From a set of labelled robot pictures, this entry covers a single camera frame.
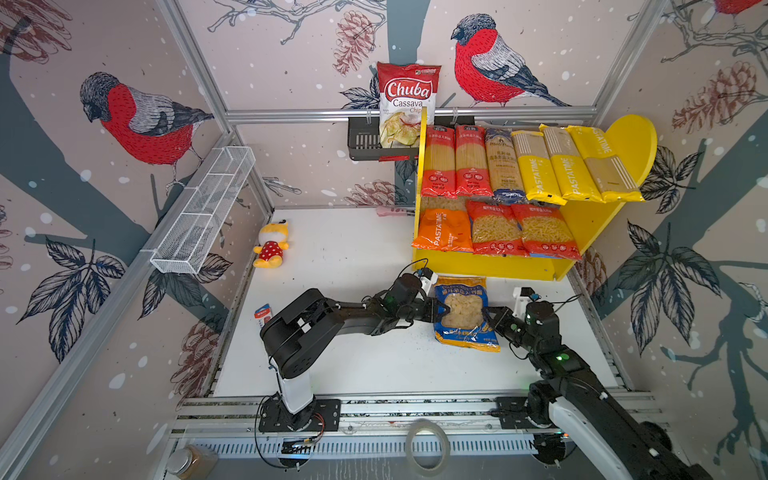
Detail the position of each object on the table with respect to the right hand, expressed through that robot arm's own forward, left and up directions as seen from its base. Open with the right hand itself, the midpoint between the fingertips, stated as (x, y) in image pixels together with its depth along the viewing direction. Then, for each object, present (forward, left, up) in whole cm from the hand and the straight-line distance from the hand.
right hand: (479, 313), depth 82 cm
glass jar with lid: (-37, +65, +2) cm, 74 cm away
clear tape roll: (-26, +15, -9) cm, 31 cm away
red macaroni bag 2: (+23, -7, +9) cm, 26 cm away
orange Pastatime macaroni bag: (+24, +9, +10) cm, 28 cm away
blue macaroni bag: (-3, +4, -1) cm, 5 cm away
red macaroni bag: (+23, -22, +9) cm, 33 cm away
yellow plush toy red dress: (+25, +69, 0) cm, 73 cm away
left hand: (0, +8, +1) cm, 8 cm away
